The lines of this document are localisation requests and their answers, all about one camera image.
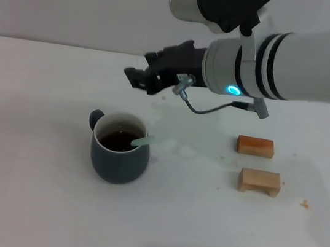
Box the blue handled metal spoon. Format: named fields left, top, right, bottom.
left=130, top=132, right=163, bottom=151

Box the grey ceramic cup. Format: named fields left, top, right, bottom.
left=80, top=108, right=156, bottom=189

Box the dark coffee liquid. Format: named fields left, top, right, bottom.
left=96, top=127, right=145, bottom=155

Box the right gripper cable with plug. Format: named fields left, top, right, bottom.
left=169, top=72, right=273, bottom=125

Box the light notched wooden block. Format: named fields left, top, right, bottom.
left=236, top=167, right=284, bottom=198

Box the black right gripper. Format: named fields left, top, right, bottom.
left=121, top=30, right=215, bottom=104

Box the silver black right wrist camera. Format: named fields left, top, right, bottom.
left=165, top=0, right=273, bottom=42

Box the orange wooden block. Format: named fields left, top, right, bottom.
left=235, top=135, right=276, bottom=160

